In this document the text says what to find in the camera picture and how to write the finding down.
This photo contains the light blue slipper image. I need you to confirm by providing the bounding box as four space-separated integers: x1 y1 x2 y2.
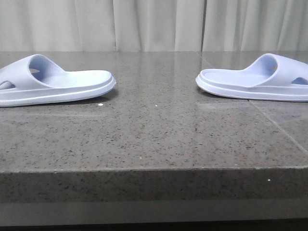
0 54 116 107
196 53 308 102

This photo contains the beige pleated curtain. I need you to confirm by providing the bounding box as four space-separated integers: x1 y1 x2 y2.
0 0 308 51

